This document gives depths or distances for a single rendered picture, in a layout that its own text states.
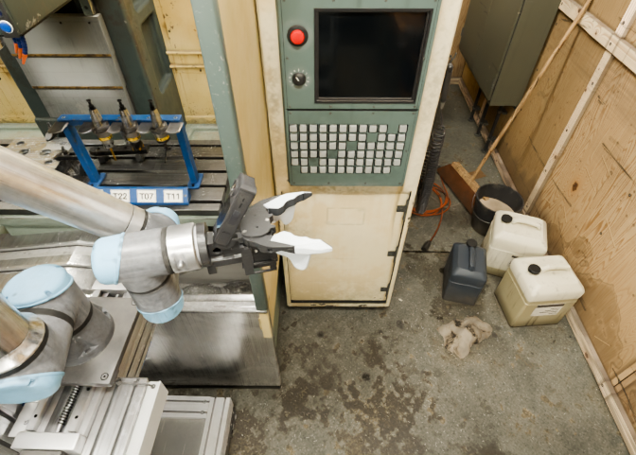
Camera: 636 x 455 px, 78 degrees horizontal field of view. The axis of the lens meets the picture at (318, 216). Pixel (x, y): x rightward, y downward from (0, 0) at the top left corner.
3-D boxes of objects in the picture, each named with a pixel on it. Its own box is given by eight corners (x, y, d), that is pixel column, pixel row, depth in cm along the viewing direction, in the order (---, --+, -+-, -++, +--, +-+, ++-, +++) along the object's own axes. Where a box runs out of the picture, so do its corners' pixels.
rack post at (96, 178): (97, 188, 171) (67, 131, 150) (85, 188, 171) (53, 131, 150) (107, 174, 178) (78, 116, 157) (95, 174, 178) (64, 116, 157)
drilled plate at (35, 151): (60, 177, 170) (54, 168, 167) (-7, 177, 170) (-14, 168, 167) (82, 146, 186) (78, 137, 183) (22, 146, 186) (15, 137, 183)
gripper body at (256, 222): (275, 240, 71) (206, 252, 69) (270, 201, 65) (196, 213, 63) (281, 271, 65) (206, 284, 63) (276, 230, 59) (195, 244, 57)
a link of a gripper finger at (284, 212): (301, 208, 75) (265, 233, 70) (299, 182, 71) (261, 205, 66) (313, 215, 73) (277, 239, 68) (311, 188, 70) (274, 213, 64)
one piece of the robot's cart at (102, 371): (104, 434, 85) (92, 425, 81) (3, 431, 86) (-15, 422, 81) (155, 294, 110) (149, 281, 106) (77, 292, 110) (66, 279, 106)
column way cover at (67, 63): (135, 118, 210) (97, 17, 173) (46, 118, 210) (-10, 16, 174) (138, 113, 214) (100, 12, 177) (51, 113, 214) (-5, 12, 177)
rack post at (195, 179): (199, 189, 171) (182, 131, 150) (186, 189, 171) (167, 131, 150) (203, 174, 178) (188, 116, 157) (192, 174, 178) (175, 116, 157)
